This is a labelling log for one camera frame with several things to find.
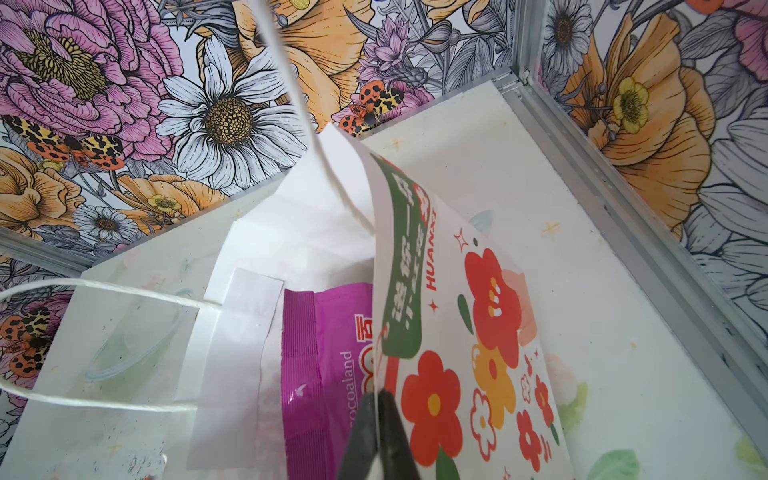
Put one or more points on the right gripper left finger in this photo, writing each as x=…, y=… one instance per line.
x=361, y=459

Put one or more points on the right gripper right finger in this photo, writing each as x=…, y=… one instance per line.
x=394, y=448

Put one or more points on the magenta snack bag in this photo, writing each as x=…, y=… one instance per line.
x=326, y=369

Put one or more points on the white floral paper bag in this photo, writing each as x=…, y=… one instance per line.
x=207, y=160

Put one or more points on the right aluminium frame post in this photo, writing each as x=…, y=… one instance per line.
x=655, y=114

